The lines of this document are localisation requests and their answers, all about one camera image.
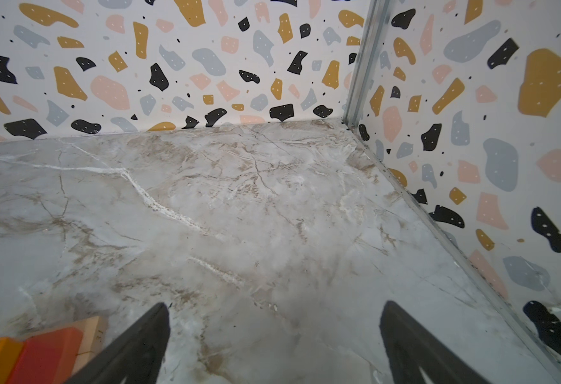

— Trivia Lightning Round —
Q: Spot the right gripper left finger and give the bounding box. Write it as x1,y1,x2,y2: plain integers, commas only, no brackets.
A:
67,302,171,384

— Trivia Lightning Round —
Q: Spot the red wood block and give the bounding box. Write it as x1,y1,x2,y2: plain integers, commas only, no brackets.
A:
7,327,83,383

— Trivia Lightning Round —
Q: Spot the natural wood block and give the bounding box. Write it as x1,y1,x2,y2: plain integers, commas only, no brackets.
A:
29,316,108,376

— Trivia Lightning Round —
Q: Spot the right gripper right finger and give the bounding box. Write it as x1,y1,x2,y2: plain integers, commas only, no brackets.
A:
380,301,488,384

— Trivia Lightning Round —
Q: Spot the right frame aluminium post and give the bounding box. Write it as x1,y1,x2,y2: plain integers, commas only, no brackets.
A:
342,0,398,130

